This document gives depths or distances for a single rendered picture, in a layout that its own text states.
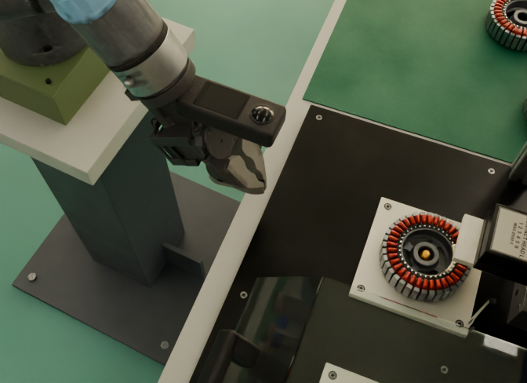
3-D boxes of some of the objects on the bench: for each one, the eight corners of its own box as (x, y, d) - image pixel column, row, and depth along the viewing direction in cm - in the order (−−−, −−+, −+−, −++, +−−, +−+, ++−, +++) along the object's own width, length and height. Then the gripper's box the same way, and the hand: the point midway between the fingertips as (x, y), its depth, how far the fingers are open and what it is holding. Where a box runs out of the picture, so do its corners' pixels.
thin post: (459, 331, 76) (484, 304, 68) (461, 319, 77) (486, 291, 68) (471, 336, 76) (498, 309, 67) (474, 324, 77) (501, 297, 68)
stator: (503, 59, 101) (511, 43, 98) (473, 12, 106) (479, -5, 103) (564, 44, 103) (574, 28, 99) (531, -2, 108) (539, -18, 105)
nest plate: (347, 297, 79) (349, 293, 78) (379, 200, 86) (381, 196, 85) (464, 339, 76) (467, 336, 75) (488, 236, 83) (490, 231, 82)
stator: (367, 285, 78) (372, 274, 75) (390, 212, 83) (396, 198, 80) (455, 315, 76) (463, 306, 73) (473, 238, 81) (481, 227, 78)
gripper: (147, 51, 72) (238, 162, 86) (110, 109, 67) (212, 217, 81) (203, 42, 67) (289, 163, 81) (166, 105, 62) (264, 220, 76)
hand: (263, 185), depth 78 cm, fingers closed
